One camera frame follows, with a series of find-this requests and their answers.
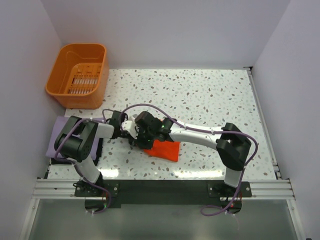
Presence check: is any aluminium front rail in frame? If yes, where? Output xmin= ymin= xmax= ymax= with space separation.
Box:
xmin=31 ymin=179 xmax=295 ymax=200

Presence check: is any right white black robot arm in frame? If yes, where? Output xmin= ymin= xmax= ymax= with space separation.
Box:
xmin=131 ymin=111 xmax=252 ymax=197

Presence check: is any orange t shirt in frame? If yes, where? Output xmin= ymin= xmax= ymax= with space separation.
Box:
xmin=144 ymin=140 xmax=180 ymax=163

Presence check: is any orange plastic basket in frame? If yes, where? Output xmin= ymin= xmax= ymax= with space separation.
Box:
xmin=45 ymin=43 xmax=109 ymax=110

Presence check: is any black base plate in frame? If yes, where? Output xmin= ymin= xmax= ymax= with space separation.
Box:
xmin=73 ymin=179 xmax=236 ymax=213

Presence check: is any aluminium table edge rail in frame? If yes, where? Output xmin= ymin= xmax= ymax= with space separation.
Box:
xmin=244 ymin=67 xmax=282 ymax=180

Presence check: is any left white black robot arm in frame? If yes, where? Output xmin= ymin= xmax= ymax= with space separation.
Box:
xmin=54 ymin=111 xmax=127 ymax=197

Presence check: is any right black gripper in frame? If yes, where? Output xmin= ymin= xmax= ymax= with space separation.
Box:
xmin=130 ymin=126 xmax=156 ymax=151

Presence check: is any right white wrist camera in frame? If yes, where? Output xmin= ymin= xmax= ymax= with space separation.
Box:
xmin=121 ymin=120 xmax=138 ymax=139

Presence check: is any folded lavender t shirt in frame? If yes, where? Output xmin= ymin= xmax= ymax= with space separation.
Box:
xmin=45 ymin=115 xmax=105 ymax=161

